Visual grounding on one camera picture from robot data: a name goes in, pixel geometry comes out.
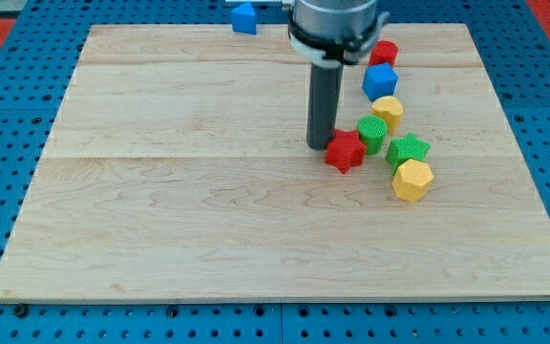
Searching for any red star block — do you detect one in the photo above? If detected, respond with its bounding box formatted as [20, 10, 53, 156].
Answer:
[325, 129, 367, 174]

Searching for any red cylinder block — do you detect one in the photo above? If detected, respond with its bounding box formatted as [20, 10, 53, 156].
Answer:
[368, 40, 399, 67]

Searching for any yellow hexagon block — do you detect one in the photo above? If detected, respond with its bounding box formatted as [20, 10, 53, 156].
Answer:
[392, 159, 434, 202]

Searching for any blue triangular block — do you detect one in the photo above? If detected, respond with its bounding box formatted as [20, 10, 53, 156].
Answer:
[230, 2, 257, 35]

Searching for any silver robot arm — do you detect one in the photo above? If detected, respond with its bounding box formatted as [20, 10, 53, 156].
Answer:
[288, 0, 390, 150]

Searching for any wooden board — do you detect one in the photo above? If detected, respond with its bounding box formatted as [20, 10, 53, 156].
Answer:
[0, 24, 550, 305]

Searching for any yellow heart block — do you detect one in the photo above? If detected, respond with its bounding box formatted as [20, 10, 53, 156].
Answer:
[371, 96, 404, 133]

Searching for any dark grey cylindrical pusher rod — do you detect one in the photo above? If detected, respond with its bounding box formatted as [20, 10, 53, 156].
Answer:
[307, 64, 343, 150]

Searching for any blue cube block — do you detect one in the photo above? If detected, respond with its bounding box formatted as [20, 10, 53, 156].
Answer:
[362, 63, 398, 101]

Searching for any green cylinder block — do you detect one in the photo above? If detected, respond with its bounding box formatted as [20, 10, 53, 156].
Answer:
[356, 115, 388, 156]

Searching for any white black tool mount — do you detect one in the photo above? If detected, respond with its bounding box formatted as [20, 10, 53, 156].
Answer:
[287, 11, 390, 67]

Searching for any green star block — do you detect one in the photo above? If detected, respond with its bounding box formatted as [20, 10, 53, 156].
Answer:
[386, 133, 431, 175]

